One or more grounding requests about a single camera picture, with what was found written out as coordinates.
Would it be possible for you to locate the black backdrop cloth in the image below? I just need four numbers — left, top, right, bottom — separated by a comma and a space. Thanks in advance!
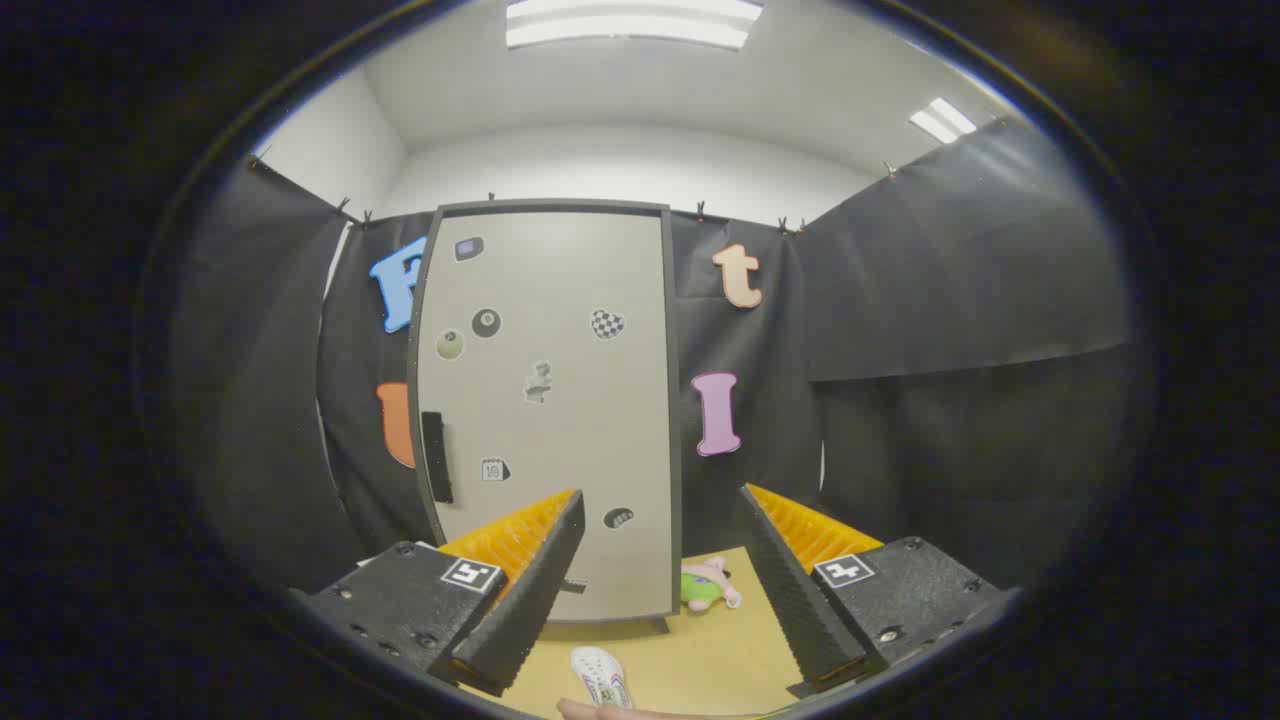
170, 115, 1136, 601

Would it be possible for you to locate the small ceiling light panel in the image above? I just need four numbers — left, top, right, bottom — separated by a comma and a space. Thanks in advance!
908, 97, 978, 144

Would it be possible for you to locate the long ceiling light panel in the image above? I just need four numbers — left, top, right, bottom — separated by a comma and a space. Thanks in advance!
505, 0, 766, 51

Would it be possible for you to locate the beige shoe cabinet door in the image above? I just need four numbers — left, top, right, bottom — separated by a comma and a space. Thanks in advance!
415, 210, 673, 623

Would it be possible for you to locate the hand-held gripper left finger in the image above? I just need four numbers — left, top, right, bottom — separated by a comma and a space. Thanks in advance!
290, 488, 587, 698

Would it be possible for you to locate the black cabinet door handle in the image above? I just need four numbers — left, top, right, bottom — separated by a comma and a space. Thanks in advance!
421, 411, 455, 504

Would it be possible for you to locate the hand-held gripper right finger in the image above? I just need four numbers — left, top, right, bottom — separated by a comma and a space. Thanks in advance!
737, 484, 1011, 698

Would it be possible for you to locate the grey shoe cabinet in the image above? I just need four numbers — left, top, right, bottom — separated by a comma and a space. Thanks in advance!
407, 199, 684, 633

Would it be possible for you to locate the white canvas shoe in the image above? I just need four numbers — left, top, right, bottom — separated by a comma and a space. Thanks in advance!
570, 646, 633, 709

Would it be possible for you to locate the green and pink plush toy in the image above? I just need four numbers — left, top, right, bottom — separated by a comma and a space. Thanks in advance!
681, 556, 743, 613

